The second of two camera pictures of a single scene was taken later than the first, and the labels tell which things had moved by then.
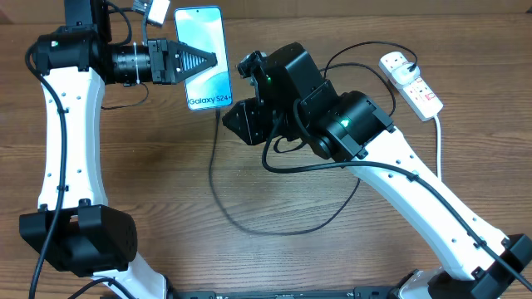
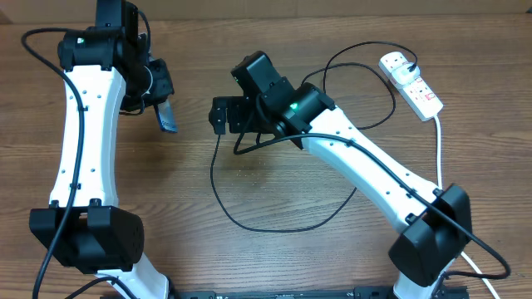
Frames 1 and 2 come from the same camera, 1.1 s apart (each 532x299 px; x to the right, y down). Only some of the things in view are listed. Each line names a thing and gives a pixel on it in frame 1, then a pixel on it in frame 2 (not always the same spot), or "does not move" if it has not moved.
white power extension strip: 423,102 does not move
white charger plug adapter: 402,75 does not move
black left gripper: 167,56 → 164,85
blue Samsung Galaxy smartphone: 203,27 → 166,115
